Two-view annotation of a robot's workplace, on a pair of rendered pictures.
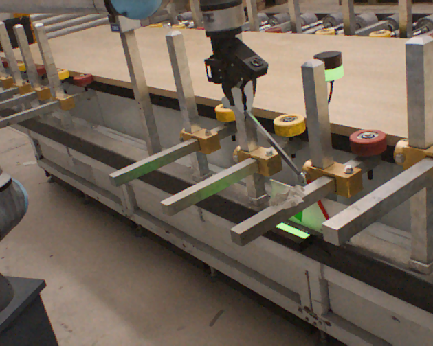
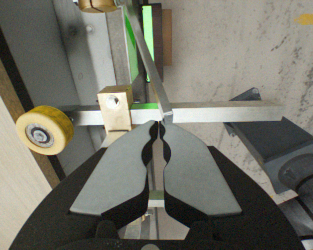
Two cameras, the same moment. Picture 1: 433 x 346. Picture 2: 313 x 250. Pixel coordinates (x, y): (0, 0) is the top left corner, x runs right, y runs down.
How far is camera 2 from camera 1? 1.18 m
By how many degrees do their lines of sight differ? 42
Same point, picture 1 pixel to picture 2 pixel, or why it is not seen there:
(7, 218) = (290, 213)
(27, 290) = (277, 161)
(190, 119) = (135, 228)
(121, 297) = not seen: hidden behind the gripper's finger
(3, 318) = (304, 148)
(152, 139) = (147, 231)
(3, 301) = (299, 159)
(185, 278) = not seen: hidden behind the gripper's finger
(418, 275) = not seen: outside the picture
